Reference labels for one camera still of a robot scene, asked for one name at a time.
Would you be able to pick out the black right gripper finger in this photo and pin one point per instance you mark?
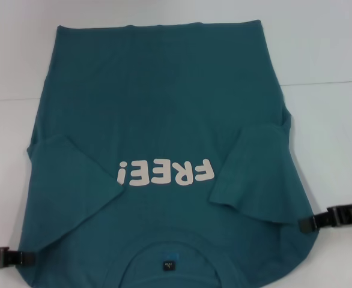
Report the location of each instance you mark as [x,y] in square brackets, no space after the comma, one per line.
[308,230]
[338,214]

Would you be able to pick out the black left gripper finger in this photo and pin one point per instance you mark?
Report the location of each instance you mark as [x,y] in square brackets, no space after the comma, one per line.
[7,258]

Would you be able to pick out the teal blue printed t-shirt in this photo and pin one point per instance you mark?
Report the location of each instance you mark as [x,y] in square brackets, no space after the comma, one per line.
[164,90]

